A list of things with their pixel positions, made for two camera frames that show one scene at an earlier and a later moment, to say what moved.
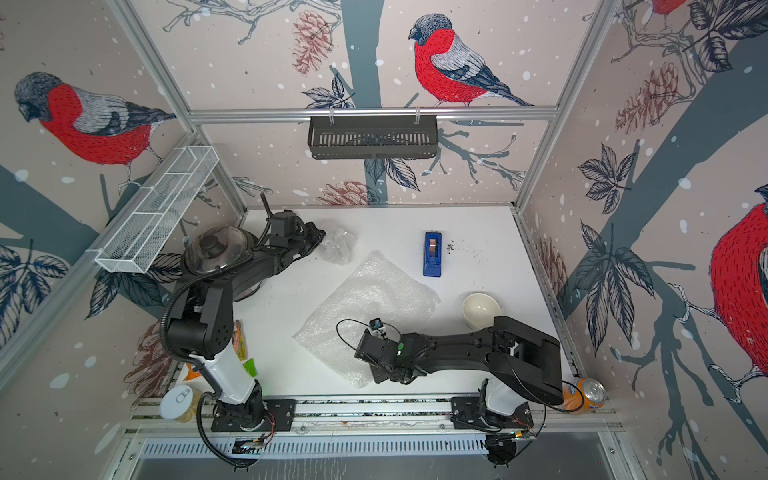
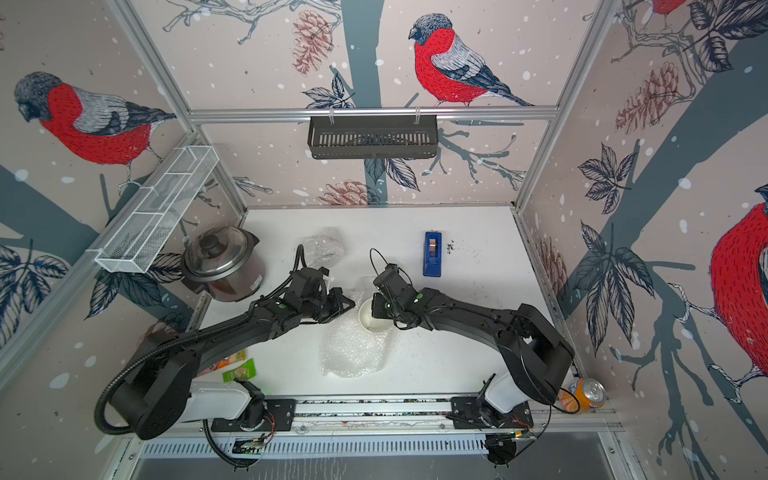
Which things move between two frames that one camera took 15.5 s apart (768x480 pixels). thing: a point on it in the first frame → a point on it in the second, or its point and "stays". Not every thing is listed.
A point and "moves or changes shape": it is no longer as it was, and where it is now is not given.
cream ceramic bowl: [479, 310] moves or changes shape
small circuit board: [248, 446] stays
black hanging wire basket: [373, 137] stays
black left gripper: [312, 231] → [337, 295]
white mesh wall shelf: [155, 209] stays
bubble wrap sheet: [373, 288] moves or changes shape
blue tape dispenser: [433, 254] stays
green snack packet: [249, 366] stays
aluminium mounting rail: [416, 414] stays
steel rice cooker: [220, 247] stays
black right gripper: [377, 376] → [377, 305]
